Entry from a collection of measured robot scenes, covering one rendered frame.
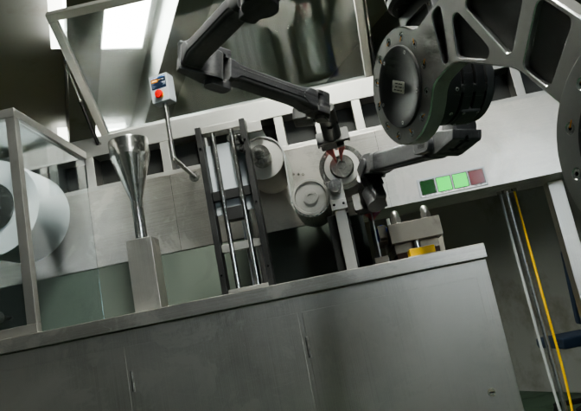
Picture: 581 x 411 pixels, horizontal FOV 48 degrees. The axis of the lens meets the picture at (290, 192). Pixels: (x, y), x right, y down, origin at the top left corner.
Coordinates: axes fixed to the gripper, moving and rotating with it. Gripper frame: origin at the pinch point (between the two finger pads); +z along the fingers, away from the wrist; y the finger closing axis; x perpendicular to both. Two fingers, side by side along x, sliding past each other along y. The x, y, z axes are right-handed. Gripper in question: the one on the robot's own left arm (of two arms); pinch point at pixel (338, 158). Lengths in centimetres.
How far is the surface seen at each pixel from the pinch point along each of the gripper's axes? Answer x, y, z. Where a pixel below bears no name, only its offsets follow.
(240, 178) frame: -6.3, -30.5, -6.6
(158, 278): -11, -68, 21
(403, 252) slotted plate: -21.2, 12.5, 26.2
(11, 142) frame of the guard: 5, -95, -33
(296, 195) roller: -3.3, -15.9, 7.9
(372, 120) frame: 47, 16, 20
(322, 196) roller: -4.8, -8.1, 9.6
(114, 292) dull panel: 6, -94, 39
